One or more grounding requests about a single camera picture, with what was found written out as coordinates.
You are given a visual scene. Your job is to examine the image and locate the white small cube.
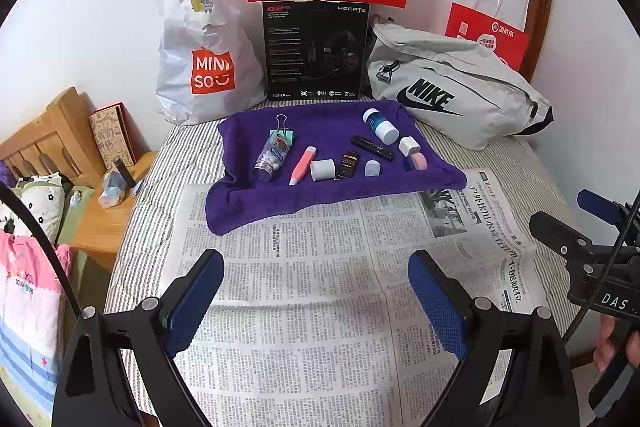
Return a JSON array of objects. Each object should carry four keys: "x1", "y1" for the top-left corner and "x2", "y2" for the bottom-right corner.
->
[{"x1": 398, "y1": 136, "x2": 421, "y2": 157}]

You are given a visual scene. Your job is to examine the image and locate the purple towel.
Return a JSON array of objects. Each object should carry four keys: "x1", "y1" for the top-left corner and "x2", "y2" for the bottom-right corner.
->
[{"x1": 205, "y1": 101, "x2": 466, "y2": 235}]

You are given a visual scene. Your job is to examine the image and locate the clear candy bottle silver cap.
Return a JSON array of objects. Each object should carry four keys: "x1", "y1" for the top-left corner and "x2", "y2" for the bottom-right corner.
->
[{"x1": 254, "y1": 133, "x2": 291, "y2": 182}]

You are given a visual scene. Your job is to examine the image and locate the person's right hand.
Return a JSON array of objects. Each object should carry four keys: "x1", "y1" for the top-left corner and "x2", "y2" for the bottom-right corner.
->
[{"x1": 593, "y1": 314, "x2": 640, "y2": 373}]

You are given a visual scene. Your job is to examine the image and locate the small items on nightstand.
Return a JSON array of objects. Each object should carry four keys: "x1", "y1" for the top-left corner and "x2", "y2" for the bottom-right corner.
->
[{"x1": 98, "y1": 157, "x2": 143, "y2": 209}]

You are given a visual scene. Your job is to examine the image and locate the white Miniso plastic bag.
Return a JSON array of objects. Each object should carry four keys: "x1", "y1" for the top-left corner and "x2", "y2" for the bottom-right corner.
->
[{"x1": 155, "y1": 0, "x2": 266, "y2": 126}]

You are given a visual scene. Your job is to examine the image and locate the white tape roll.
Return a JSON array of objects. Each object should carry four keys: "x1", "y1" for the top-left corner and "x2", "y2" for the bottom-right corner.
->
[{"x1": 309, "y1": 159, "x2": 336, "y2": 182}]

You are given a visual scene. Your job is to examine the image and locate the grey Nike waist bag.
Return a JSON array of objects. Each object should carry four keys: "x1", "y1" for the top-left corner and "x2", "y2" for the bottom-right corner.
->
[{"x1": 367, "y1": 16, "x2": 553, "y2": 150}]

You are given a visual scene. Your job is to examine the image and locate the black headset box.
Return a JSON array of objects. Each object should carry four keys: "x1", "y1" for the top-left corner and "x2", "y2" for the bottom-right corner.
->
[{"x1": 262, "y1": 0, "x2": 369, "y2": 100}]

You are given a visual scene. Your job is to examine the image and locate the small white cap bottle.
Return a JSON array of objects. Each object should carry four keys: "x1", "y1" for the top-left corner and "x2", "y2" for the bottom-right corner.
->
[{"x1": 364, "y1": 159, "x2": 382, "y2": 178}]

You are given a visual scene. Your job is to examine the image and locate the teal binder clip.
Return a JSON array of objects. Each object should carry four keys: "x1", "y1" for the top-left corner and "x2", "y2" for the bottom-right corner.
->
[{"x1": 269, "y1": 113, "x2": 294, "y2": 147}]

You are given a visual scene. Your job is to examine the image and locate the patterned brown book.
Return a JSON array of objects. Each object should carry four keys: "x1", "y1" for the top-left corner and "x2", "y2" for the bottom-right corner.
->
[{"x1": 89, "y1": 103, "x2": 137, "y2": 168}]

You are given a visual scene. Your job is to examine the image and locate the black cable left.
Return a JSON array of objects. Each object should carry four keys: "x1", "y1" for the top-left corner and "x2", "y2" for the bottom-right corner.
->
[{"x1": 0, "y1": 181, "x2": 84, "y2": 320}]

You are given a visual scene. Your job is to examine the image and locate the wooden nightstand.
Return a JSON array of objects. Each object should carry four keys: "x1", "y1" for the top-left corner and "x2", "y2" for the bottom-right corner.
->
[{"x1": 70, "y1": 188, "x2": 136, "y2": 272}]

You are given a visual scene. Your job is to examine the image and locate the blue white round bottle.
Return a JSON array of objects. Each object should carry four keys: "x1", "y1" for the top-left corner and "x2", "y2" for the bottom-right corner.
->
[{"x1": 362, "y1": 107, "x2": 399, "y2": 145}]

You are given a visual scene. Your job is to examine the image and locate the pink striped clothing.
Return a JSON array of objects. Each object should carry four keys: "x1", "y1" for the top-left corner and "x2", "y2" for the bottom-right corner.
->
[{"x1": 1, "y1": 232, "x2": 64, "y2": 426}]

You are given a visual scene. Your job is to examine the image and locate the pink white utility knife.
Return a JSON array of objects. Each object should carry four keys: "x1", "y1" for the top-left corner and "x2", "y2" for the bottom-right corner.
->
[{"x1": 288, "y1": 146, "x2": 317, "y2": 186}]

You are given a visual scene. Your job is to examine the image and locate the black long slim box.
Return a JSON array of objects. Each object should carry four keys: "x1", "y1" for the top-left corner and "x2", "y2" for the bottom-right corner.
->
[{"x1": 350, "y1": 135, "x2": 395, "y2": 161}]

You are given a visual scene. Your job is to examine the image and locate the white floral pillow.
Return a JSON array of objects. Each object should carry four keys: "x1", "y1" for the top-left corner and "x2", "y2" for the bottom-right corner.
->
[{"x1": 1, "y1": 172, "x2": 66, "y2": 244}]

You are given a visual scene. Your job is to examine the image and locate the newspaper sheet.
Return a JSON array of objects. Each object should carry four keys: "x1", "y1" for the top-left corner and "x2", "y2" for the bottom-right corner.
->
[{"x1": 160, "y1": 169, "x2": 546, "y2": 426}]

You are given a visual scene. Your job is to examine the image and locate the red paper bag white handles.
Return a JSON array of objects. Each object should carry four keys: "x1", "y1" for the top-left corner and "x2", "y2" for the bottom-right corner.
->
[{"x1": 445, "y1": 0, "x2": 529, "y2": 70}]

